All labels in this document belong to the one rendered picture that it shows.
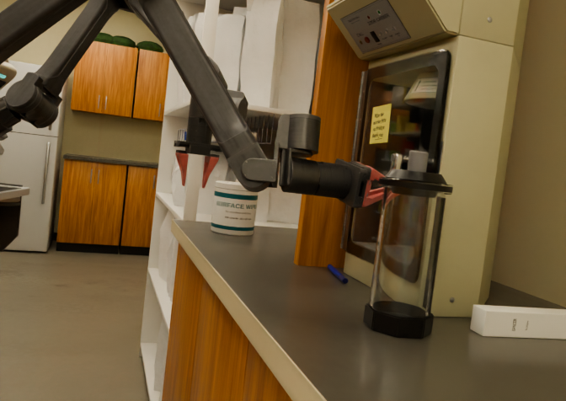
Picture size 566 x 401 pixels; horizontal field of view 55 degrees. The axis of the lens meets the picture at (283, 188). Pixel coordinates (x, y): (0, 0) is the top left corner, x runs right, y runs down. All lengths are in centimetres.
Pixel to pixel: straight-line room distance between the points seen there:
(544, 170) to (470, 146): 44
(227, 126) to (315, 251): 48
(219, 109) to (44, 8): 34
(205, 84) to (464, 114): 43
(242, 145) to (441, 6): 39
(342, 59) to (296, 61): 105
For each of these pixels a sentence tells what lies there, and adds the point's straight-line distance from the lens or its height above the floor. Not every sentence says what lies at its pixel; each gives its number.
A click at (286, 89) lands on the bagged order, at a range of 228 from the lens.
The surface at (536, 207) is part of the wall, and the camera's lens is 139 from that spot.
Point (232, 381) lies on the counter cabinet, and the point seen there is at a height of 76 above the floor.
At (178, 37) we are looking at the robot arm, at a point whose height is 135.
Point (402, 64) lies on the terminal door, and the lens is 108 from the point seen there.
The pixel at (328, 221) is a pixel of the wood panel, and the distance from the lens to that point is 125.
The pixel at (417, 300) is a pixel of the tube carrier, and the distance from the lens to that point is 82.
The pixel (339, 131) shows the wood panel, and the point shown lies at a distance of 125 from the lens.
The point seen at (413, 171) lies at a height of 118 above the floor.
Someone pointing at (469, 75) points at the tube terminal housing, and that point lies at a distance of 97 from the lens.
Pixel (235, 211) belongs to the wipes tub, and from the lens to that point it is 157.
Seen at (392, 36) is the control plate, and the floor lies 143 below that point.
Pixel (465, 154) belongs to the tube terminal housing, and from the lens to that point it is 96.
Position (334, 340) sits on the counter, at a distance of 76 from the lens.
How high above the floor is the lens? 117
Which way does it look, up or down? 3 degrees down
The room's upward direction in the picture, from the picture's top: 7 degrees clockwise
